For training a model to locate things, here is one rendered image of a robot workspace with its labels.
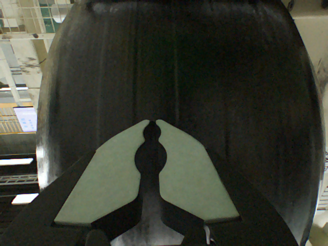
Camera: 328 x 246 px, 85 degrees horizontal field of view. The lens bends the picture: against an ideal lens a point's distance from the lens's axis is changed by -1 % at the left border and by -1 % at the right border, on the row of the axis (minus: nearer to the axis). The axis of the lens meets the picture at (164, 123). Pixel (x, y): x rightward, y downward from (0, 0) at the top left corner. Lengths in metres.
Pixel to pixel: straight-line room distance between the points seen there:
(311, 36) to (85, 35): 0.39
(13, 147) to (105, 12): 13.90
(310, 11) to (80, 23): 0.36
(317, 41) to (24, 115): 4.38
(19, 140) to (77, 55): 13.49
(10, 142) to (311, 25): 13.93
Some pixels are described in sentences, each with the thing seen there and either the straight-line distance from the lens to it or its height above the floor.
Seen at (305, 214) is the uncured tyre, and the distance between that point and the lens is 0.22.
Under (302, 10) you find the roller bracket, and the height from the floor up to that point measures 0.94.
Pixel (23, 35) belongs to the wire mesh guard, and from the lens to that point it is 0.84.
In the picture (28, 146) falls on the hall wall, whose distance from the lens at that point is 13.59.
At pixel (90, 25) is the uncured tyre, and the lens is 0.20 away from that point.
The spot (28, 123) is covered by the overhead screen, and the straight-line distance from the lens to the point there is 4.50.
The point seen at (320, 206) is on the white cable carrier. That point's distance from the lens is 0.68.
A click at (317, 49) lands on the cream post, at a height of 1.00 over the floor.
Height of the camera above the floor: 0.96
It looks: 29 degrees up
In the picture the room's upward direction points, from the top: 180 degrees clockwise
